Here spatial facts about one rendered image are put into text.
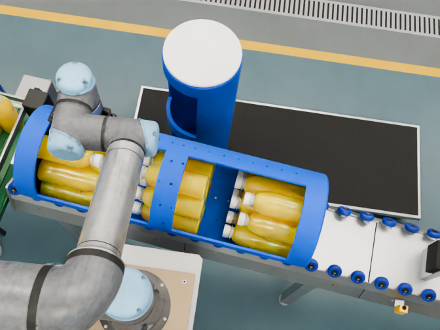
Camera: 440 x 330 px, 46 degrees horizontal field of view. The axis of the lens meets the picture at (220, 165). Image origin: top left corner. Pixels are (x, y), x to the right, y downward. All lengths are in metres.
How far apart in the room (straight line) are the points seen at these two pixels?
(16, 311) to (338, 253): 1.16
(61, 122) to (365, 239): 1.09
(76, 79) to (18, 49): 2.15
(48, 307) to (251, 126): 2.04
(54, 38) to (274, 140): 1.41
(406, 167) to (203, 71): 1.39
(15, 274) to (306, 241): 0.85
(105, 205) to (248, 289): 1.77
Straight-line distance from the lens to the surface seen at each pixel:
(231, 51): 1.85
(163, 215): 1.46
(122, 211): 0.92
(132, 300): 1.20
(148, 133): 1.05
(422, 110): 3.19
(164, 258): 1.45
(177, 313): 1.42
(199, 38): 1.88
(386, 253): 1.80
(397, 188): 2.77
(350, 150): 2.76
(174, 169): 1.43
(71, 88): 1.09
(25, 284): 0.82
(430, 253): 1.74
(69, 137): 1.07
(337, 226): 1.77
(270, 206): 1.46
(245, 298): 2.60
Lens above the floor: 2.57
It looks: 68 degrees down
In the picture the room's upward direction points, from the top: 9 degrees clockwise
